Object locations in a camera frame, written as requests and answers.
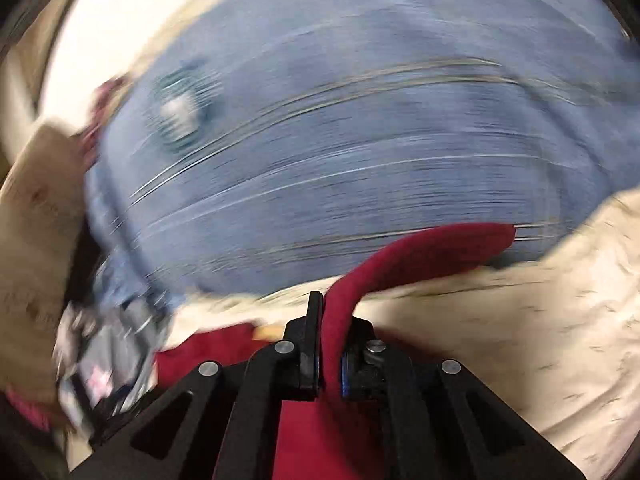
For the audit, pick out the pink cloth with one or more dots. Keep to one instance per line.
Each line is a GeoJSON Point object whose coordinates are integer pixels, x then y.
{"type": "Point", "coordinates": [30, 405]}

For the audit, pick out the blue plaid blanket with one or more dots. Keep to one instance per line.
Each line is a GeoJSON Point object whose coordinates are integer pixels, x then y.
{"type": "Point", "coordinates": [350, 135]}

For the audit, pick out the dark red small garment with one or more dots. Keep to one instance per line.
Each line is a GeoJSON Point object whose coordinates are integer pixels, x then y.
{"type": "Point", "coordinates": [425, 255]}

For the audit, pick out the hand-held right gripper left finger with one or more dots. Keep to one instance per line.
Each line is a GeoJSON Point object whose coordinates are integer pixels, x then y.
{"type": "Point", "coordinates": [310, 350]}

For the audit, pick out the teal white small object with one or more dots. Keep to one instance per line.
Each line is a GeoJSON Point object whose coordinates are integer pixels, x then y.
{"type": "Point", "coordinates": [177, 107]}

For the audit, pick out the patterned cloth heap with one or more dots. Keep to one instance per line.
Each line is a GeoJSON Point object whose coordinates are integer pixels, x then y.
{"type": "Point", "coordinates": [115, 340]}

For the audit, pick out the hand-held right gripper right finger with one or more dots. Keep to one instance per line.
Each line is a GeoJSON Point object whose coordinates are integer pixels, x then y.
{"type": "Point", "coordinates": [344, 375]}

